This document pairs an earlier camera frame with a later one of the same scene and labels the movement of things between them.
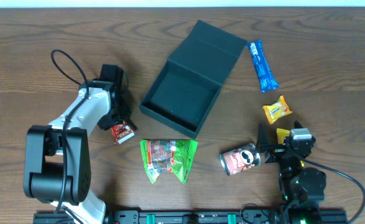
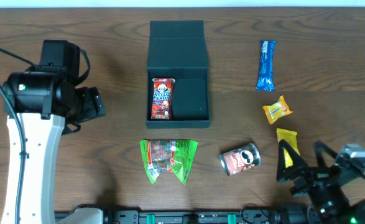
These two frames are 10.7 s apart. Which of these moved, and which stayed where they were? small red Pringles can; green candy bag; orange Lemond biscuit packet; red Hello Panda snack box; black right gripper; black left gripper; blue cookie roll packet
Moved: black left gripper; blue cookie roll packet; red Hello Panda snack box; black right gripper
Stayed: green candy bag; orange Lemond biscuit packet; small red Pringles can
